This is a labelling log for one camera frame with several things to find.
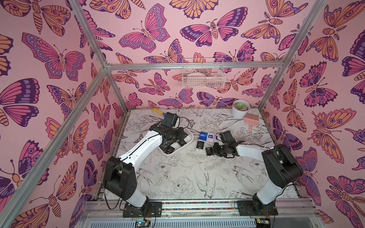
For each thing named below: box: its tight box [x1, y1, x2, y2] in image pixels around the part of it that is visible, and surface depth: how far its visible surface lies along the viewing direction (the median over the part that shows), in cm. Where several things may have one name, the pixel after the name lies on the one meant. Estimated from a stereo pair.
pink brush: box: [243, 112, 260, 133], surface depth 115 cm
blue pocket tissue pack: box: [198, 131, 208, 143], surface depth 102 cm
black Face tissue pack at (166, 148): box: [158, 143, 175, 154], surface depth 96 cm
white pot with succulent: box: [231, 99, 251, 119], surface depth 109 cm
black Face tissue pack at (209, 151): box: [205, 147, 214, 156], surface depth 96 cm
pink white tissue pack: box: [206, 132, 216, 144], surface depth 102 cm
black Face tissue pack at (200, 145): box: [196, 140, 205, 150], surface depth 98 cm
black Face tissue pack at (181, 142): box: [176, 139, 187, 147], surface depth 99 cm
